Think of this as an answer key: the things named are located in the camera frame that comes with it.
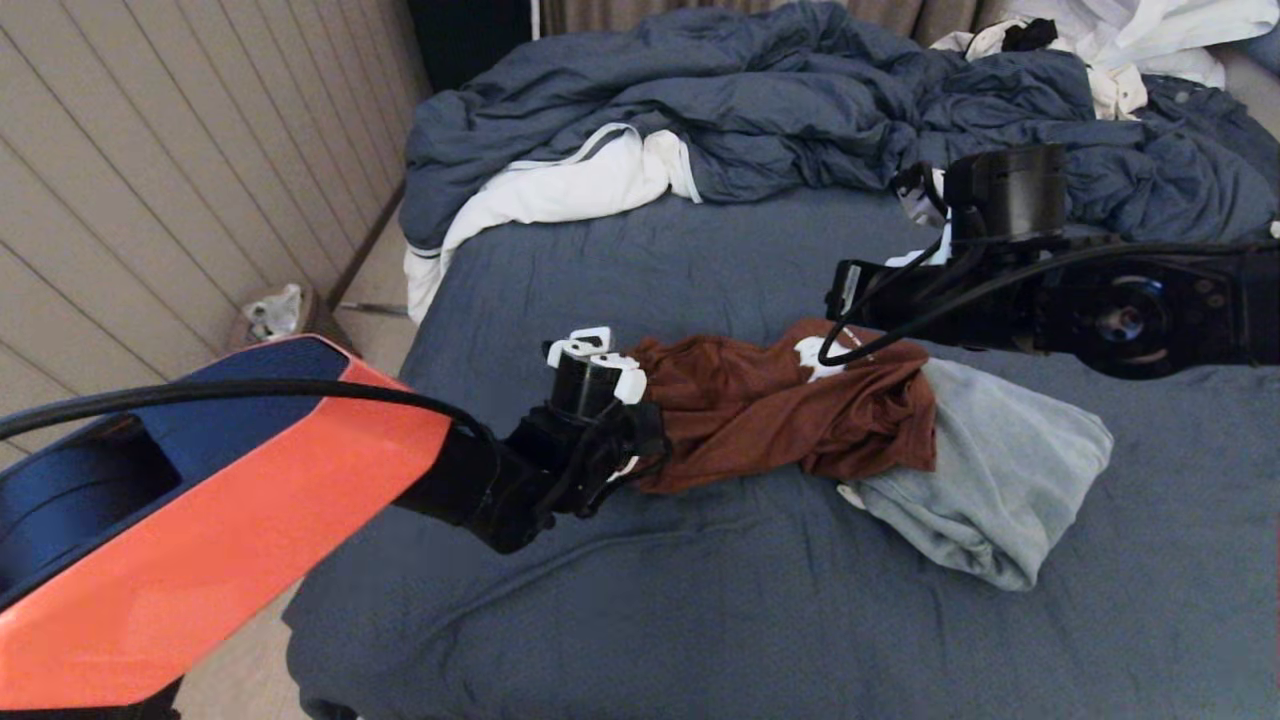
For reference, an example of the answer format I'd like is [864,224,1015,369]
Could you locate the dark blue crumpled duvet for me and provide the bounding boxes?
[400,0,1279,263]

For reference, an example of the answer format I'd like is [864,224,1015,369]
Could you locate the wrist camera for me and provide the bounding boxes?
[892,145,1071,269]
[545,326,649,423]

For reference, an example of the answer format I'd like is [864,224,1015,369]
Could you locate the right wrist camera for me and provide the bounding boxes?
[892,145,1071,269]

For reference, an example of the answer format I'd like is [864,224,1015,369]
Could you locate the rust brown shorts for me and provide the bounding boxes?
[628,318,941,497]

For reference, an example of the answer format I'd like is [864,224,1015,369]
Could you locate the white shirt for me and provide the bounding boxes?
[1000,0,1280,91]

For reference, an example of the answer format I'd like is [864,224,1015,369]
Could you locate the brown trash bin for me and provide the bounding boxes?
[228,283,353,353]

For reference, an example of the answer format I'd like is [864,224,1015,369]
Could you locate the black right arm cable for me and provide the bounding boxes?
[817,238,1280,368]

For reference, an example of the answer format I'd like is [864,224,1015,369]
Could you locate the light blue denim jeans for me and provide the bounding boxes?
[836,358,1115,592]

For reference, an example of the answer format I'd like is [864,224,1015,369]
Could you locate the dark denim garment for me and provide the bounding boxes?
[1140,76,1280,211]

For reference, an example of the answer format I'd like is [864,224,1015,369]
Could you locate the black cabinet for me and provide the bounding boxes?
[405,0,536,93]

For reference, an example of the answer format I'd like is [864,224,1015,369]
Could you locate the small black garment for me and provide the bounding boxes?
[1000,18,1058,53]

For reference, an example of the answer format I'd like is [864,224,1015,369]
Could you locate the blue pillow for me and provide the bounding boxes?
[1235,20,1280,81]

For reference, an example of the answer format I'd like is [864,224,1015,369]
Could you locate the white plastic bin bag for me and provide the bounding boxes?
[243,283,303,342]

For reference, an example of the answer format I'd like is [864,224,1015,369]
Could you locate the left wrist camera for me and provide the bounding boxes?
[545,326,649,423]

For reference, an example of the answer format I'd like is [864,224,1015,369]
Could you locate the cream jacket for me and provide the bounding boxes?
[930,22,1148,121]

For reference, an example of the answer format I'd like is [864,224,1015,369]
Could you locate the beige curtain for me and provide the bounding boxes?
[540,0,1011,51]

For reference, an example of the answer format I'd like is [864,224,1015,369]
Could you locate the blue bed sheet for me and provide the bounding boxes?
[283,185,1280,720]

